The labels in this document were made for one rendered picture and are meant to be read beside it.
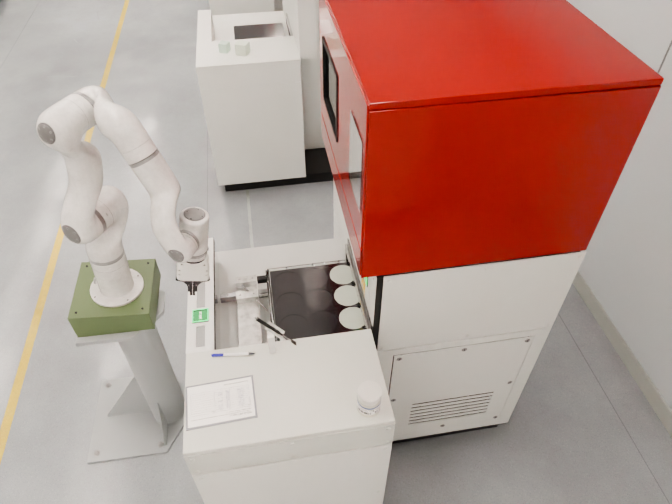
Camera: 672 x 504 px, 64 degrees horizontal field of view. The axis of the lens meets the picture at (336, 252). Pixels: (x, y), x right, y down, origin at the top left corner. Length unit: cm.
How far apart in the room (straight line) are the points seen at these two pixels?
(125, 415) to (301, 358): 136
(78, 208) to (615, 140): 155
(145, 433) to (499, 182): 205
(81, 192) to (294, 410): 92
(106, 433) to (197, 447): 129
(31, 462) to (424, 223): 219
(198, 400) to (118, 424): 122
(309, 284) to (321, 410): 57
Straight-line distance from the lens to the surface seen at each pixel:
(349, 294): 204
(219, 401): 174
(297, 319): 197
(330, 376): 175
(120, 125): 153
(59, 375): 323
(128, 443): 287
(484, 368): 228
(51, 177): 459
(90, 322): 215
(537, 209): 168
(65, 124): 161
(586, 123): 155
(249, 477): 186
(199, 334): 191
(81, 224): 184
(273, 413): 170
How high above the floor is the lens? 245
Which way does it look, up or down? 45 degrees down
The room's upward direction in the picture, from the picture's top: straight up
